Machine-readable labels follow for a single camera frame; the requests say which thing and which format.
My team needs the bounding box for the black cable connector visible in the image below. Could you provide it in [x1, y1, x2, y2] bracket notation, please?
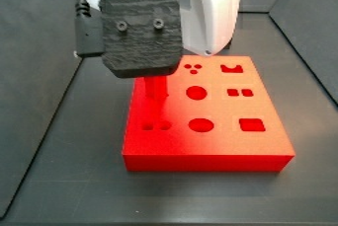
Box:
[75, 0, 104, 58]

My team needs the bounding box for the red star peg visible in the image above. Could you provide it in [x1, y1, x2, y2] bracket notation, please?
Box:
[144, 76, 168, 101]

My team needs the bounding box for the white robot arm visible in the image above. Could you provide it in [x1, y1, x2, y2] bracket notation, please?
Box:
[75, 0, 240, 78]

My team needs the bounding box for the red shape-sorter block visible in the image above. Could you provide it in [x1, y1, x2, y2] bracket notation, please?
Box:
[121, 55, 294, 172]

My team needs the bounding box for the black textured gripper block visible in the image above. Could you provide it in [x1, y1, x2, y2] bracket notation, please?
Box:
[99, 0, 182, 78]

